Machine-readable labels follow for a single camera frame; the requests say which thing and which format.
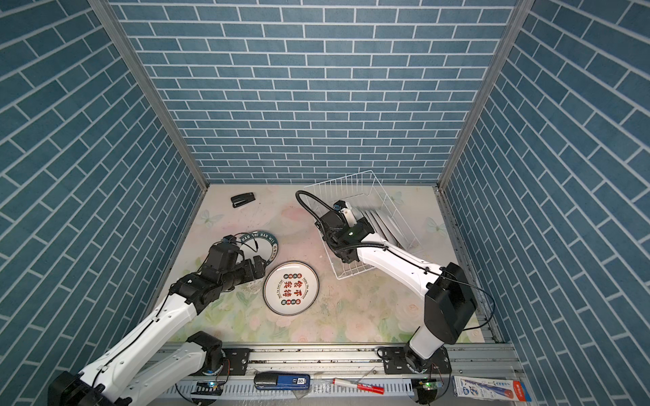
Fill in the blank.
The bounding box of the aluminium mounting rail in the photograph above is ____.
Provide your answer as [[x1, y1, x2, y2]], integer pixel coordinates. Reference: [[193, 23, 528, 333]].
[[101, 342, 534, 406]]

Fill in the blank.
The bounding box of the controller board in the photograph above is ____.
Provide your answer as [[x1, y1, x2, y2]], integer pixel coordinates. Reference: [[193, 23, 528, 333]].
[[191, 381, 224, 398], [411, 379, 443, 398]]

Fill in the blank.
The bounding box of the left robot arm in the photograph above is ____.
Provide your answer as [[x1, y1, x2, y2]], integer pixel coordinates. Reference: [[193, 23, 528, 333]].
[[47, 238, 267, 405]]

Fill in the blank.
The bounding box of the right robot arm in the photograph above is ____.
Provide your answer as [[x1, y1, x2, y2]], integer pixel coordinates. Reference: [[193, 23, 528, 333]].
[[316, 209, 477, 373]]

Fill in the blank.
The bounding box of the right controller board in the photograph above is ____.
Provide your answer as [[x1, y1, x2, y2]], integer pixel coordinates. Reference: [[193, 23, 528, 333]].
[[411, 379, 443, 398]]

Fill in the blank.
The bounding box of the left controller board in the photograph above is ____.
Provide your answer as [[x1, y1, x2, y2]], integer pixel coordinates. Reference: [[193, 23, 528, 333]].
[[191, 381, 224, 398]]

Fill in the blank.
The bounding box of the white toothpaste box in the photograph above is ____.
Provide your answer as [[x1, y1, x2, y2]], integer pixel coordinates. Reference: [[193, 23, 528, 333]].
[[453, 376, 532, 402]]

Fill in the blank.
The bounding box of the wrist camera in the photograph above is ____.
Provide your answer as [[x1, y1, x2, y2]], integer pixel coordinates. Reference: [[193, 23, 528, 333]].
[[333, 201, 352, 216], [222, 234, 239, 245]]

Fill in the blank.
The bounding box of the white wire dish rack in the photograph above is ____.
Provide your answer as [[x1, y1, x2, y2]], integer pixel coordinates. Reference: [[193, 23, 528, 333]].
[[296, 170, 421, 254]]

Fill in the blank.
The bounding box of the red handled screwdriver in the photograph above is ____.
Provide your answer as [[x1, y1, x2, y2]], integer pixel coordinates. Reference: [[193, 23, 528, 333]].
[[333, 378, 385, 395]]

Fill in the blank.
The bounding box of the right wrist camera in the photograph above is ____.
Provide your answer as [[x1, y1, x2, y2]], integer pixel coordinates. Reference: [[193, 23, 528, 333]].
[[333, 201, 352, 216]]

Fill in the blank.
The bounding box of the black stapler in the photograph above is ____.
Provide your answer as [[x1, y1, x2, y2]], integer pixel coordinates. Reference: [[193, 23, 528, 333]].
[[230, 192, 256, 208]]

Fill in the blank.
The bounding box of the white plate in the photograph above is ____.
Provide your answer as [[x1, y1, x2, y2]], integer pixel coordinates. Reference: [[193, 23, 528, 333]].
[[377, 210, 409, 250], [365, 210, 396, 245], [237, 230, 279, 265], [262, 262, 320, 316], [372, 210, 406, 248]]

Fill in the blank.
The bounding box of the blue black handheld device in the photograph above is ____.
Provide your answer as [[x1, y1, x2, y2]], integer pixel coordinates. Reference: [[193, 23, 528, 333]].
[[253, 371, 311, 391]]

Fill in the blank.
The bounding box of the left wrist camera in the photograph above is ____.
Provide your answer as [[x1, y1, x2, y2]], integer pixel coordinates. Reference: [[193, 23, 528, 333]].
[[222, 234, 239, 245]]

